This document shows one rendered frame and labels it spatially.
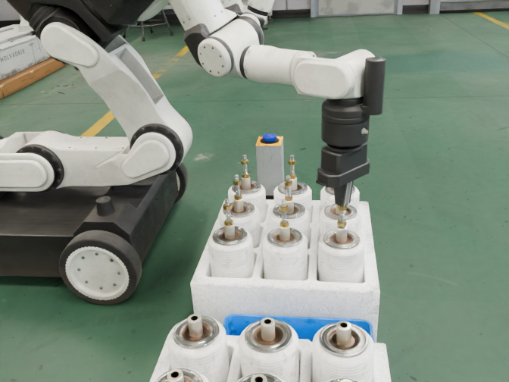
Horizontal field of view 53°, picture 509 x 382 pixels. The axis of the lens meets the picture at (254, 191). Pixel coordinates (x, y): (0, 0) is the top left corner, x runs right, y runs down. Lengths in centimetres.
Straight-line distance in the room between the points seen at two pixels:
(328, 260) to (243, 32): 49
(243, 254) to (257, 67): 38
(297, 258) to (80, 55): 71
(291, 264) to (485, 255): 68
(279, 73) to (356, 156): 21
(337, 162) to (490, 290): 63
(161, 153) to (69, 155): 28
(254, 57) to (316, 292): 48
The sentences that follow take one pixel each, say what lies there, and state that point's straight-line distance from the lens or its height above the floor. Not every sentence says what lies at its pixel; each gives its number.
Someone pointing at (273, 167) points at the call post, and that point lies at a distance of 142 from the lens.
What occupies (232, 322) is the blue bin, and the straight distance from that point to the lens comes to 110.
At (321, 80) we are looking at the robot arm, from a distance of 90.
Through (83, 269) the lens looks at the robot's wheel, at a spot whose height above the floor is 10.
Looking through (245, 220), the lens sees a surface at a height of 25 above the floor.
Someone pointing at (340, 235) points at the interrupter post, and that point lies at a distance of 106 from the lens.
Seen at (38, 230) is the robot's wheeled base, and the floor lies 17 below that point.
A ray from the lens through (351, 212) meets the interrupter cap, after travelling 117.
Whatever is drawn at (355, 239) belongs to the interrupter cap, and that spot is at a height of 25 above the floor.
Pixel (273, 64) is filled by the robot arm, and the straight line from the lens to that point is 98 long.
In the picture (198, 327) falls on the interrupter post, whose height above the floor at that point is 27.
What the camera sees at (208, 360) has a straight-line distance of 84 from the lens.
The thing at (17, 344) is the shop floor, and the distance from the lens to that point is 136.
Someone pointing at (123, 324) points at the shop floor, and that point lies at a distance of 131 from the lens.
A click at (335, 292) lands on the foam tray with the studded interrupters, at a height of 17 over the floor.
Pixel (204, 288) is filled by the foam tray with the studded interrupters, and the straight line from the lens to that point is 109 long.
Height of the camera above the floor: 82
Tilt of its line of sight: 26 degrees down
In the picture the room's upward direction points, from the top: 3 degrees counter-clockwise
